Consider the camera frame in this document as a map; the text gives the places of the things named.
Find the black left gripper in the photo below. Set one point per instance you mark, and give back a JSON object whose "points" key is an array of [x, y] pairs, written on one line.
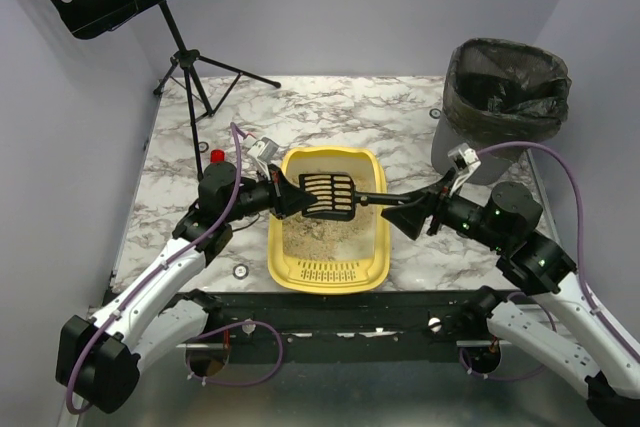
{"points": [[273, 196]]}

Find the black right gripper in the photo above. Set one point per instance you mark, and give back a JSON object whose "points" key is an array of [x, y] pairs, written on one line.
{"points": [[437, 213]]}

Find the black slotted litter scoop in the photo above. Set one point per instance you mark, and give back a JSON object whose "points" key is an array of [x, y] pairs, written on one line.
{"points": [[337, 196]]}

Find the yellow plastic litter box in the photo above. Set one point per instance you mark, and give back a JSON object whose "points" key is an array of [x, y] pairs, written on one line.
{"points": [[332, 277]]}

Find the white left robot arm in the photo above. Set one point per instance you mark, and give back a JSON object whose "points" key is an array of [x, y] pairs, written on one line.
{"points": [[97, 357]]}

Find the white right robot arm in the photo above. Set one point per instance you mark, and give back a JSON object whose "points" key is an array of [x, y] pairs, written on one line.
{"points": [[595, 362]]}

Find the beige cat litter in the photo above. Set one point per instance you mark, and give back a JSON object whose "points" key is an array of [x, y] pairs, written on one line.
{"points": [[329, 240]]}

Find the red cylinder tool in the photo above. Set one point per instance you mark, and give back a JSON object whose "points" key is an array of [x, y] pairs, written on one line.
{"points": [[217, 155]]}

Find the round marker front left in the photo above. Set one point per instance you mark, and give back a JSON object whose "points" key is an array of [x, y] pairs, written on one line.
{"points": [[240, 271]]}

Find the black trash bag liner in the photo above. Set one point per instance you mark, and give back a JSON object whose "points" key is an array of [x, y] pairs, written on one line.
{"points": [[497, 90]]}

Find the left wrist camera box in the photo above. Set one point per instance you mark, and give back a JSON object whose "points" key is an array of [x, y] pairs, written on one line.
{"points": [[261, 151]]}

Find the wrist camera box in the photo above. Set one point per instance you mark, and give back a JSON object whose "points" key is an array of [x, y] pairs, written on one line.
{"points": [[464, 161], [261, 151]]}

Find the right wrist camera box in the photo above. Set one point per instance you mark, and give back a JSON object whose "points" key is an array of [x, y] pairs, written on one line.
{"points": [[464, 161]]}

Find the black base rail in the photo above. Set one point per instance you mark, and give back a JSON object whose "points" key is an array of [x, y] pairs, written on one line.
{"points": [[365, 327]]}

